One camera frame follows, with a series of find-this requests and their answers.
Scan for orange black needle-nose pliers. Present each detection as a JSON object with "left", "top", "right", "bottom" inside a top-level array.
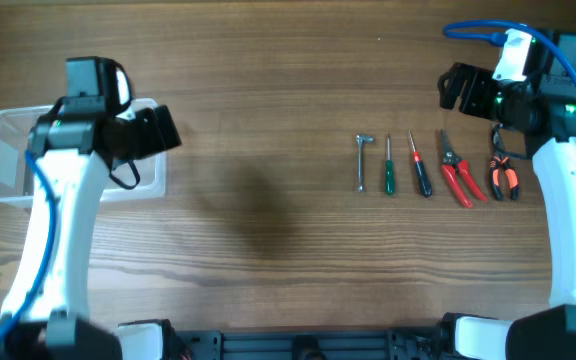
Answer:
[{"left": 489, "top": 124, "right": 520, "bottom": 201}]

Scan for clear plastic container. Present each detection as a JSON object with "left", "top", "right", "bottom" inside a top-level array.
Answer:
[{"left": 0, "top": 105, "right": 167, "bottom": 208}]

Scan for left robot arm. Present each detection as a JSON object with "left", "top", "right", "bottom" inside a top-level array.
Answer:
[{"left": 0, "top": 56, "right": 185, "bottom": 359}]

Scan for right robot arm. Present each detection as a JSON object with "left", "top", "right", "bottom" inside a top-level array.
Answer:
[{"left": 435, "top": 20, "right": 576, "bottom": 359}]

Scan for silver L-shaped socket wrench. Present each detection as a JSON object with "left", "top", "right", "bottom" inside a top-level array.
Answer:
[{"left": 356, "top": 134, "right": 375, "bottom": 192}]

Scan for red handled snips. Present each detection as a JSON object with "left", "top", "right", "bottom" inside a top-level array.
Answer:
[{"left": 440, "top": 130, "right": 488, "bottom": 208}]

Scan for blue left camera cable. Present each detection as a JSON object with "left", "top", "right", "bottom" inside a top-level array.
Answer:
[{"left": 0, "top": 149, "right": 59, "bottom": 360}]

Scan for black red handled screwdriver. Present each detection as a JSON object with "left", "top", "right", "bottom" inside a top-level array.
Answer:
[{"left": 408, "top": 131, "right": 433, "bottom": 198}]

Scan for green handled screwdriver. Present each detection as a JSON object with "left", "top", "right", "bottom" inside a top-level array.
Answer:
[{"left": 385, "top": 135, "right": 396, "bottom": 196}]

